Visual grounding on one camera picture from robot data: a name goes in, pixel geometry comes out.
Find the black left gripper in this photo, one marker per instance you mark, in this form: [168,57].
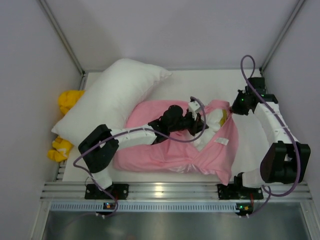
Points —
[196,122]

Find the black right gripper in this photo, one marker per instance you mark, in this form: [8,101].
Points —
[235,107]

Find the pink pillowcase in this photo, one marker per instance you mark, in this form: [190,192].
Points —
[182,157]

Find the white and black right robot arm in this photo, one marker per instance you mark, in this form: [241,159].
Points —
[286,159]

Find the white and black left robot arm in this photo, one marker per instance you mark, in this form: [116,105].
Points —
[100,146]

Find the white pillowcase care label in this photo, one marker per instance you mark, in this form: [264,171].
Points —
[222,140]

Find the bare white pillow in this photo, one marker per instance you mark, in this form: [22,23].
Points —
[110,99]

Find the yellow cloth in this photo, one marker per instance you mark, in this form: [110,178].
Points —
[60,147]

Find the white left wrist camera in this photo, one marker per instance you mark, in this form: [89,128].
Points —
[194,107]

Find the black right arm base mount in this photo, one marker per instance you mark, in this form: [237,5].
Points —
[229,192]

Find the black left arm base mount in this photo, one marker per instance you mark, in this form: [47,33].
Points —
[119,191]

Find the right aluminium corner post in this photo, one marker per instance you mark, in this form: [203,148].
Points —
[287,25]

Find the aluminium corner post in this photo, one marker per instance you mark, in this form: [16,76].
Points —
[60,34]
[287,25]

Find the aluminium front rail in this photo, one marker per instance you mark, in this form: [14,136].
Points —
[138,191]

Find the grey slotted cable duct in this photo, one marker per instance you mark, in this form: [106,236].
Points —
[154,206]

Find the left aluminium corner post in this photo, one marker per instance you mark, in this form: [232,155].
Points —
[60,34]

